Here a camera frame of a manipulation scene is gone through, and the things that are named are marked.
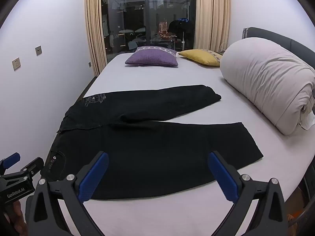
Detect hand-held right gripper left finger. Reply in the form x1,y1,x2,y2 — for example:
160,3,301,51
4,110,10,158
25,151,110,236

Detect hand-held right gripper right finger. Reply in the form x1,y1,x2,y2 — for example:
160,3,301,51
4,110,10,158
207,150,288,236

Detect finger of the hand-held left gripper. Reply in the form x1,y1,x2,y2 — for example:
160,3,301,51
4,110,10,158
0,152,21,175
4,157,45,183

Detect black pants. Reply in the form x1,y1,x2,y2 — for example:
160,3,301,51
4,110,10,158
40,85,264,200

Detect person's left hand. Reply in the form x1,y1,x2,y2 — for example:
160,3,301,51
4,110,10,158
11,200,27,236

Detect rolled beige duvet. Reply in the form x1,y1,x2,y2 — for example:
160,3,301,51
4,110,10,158
220,37,315,136

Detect bed with white sheet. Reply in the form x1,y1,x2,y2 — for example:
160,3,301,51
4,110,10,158
39,52,308,236

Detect yellow pillow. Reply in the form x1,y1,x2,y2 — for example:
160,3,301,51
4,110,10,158
178,49,223,67

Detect purple pillow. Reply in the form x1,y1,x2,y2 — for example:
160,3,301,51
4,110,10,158
125,46,179,67

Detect beige curtain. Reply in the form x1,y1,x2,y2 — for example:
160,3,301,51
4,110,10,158
84,0,109,77
195,0,230,53

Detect grey headboard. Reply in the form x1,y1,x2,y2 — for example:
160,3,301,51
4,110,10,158
242,27,315,62

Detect dark glass window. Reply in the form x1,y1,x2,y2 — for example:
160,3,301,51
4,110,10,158
101,0,197,65

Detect dark wire basket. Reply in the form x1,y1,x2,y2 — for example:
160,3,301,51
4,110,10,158
287,170,315,229

